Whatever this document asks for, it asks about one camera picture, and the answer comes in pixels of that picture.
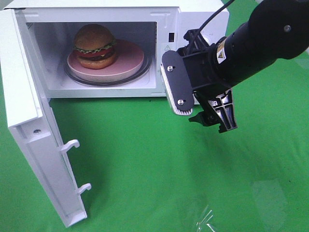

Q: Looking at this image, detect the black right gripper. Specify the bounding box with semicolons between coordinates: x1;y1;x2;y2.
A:
178;29;241;133

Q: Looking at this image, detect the pink round plate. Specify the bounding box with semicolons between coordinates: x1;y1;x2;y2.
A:
67;40;145;85

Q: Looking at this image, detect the toy hamburger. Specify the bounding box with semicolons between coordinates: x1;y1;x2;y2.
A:
72;24;118;70

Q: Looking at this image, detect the white microwave door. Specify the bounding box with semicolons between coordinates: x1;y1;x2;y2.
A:
0;9;91;227

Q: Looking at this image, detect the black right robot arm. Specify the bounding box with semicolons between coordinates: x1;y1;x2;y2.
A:
178;0;309;132

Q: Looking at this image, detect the white upper dial knob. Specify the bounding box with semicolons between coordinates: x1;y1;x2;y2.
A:
201;34;212;45

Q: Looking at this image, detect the glass microwave turntable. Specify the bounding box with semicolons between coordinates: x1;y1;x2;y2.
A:
64;57;152;87

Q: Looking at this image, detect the clear tape patch far right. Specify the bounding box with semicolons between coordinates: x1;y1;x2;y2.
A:
295;58;309;69

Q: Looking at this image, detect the green table mat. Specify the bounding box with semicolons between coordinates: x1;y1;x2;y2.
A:
0;0;309;232

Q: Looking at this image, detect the white microwave oven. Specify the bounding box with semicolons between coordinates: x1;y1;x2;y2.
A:
0;0;223;108

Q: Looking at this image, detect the clear tape patch front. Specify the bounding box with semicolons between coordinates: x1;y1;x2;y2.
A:
194;195;218;232

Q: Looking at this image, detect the black camera cable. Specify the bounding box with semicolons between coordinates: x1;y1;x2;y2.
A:
188;0;236;49

